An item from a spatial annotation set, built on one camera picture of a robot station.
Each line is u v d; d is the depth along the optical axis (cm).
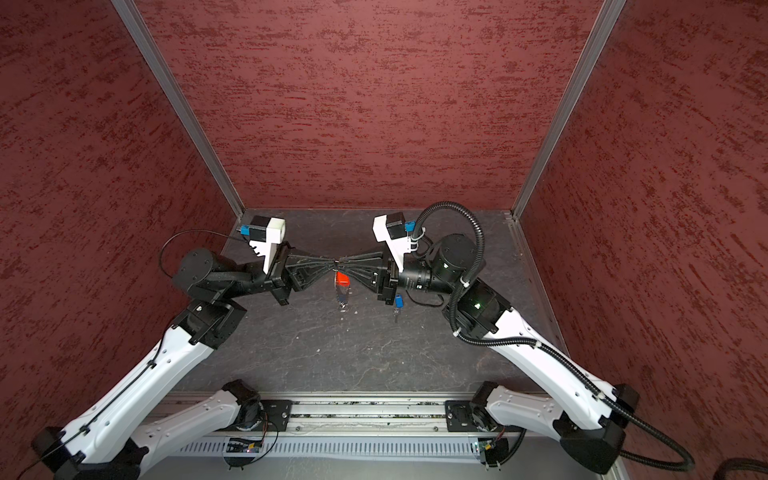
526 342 42
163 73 81
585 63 79
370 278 50
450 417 74
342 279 49
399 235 43
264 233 43
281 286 45
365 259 48
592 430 39
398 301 94
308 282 50
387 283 46
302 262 47
